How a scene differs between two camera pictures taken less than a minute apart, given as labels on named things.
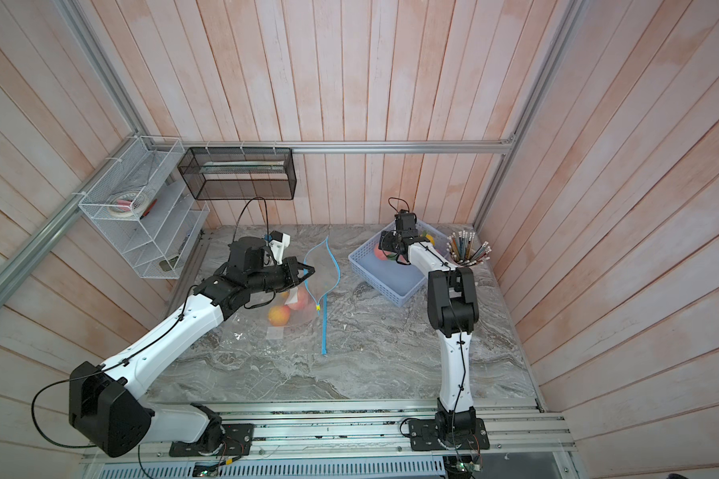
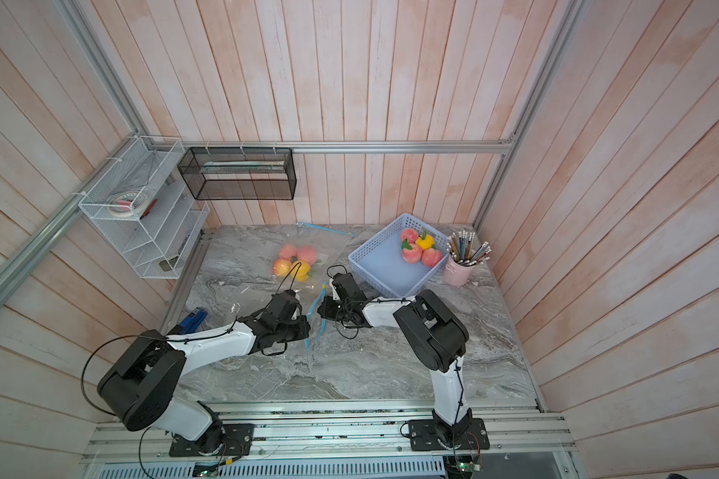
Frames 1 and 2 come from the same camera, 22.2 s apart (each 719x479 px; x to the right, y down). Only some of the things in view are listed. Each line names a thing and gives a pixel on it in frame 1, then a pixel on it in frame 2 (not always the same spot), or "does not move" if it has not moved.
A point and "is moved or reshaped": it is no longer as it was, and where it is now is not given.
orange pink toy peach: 279,315 is moved or reshaped
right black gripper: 385,240 to 329,314
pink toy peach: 304,301 to 307,253
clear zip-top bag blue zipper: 278,314 is moved or reshaped
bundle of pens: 459,245 does not move
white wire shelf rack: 142,206 does not move
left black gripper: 293,277 to 303,330
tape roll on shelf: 128,205 does not move
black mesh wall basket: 216,174 does not move
